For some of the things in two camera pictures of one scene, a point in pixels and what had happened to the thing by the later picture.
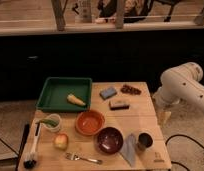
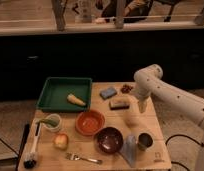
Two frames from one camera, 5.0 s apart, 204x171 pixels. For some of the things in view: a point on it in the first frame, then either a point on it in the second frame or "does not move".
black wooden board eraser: (119, 105) does not move
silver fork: (74, 156) does not move
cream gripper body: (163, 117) to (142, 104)
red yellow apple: (61, 141) does not move
